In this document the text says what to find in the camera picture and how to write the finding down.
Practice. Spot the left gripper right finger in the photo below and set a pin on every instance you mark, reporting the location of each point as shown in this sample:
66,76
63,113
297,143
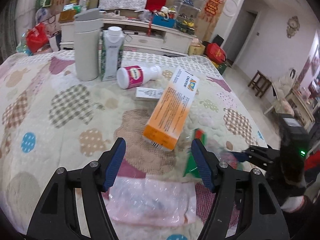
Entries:
260,215

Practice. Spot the orange white carton box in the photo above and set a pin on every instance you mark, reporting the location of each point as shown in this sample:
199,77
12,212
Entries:
166,123

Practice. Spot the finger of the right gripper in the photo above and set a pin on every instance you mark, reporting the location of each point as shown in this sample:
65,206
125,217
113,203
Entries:
240,156

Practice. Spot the brown wooden stool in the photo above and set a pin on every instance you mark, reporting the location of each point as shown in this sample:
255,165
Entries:
260,83

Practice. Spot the clear shelf rack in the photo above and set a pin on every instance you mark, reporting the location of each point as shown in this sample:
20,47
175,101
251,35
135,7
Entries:
187,12

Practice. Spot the white green milk carton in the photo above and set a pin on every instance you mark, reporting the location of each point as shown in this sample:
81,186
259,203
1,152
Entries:
112,44

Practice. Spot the green red wrapper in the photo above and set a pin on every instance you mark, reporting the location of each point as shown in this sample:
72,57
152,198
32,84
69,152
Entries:
194,155

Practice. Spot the white blue yellow box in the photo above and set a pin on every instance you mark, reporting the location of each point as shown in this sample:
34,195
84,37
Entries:
148,94

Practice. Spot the clear pink plastic bag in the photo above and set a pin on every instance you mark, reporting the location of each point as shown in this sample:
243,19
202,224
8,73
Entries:
151,202

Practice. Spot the red hanging knot decoration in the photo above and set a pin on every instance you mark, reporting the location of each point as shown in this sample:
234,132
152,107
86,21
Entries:
211,8

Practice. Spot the white pink label bottle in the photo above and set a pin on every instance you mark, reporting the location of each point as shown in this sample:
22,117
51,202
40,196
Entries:
134,76

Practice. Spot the blue storage basket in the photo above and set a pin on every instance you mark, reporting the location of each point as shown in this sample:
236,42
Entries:
163,22

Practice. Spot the red plastic bag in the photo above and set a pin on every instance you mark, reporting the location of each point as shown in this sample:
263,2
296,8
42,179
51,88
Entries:
37,37

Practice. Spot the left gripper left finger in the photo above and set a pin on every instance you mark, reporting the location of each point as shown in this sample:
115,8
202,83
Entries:
56,216

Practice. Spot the white tv cabinet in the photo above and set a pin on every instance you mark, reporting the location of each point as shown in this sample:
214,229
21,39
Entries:
150,38

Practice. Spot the patchwork quilt cover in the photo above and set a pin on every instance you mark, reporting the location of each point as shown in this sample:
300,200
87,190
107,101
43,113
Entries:
51,119

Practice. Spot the wall clock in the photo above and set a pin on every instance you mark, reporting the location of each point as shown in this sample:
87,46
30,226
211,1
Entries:
293,26

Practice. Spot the grey thermos cylinder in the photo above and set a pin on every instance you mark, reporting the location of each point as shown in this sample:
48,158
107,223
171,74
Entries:
87,28

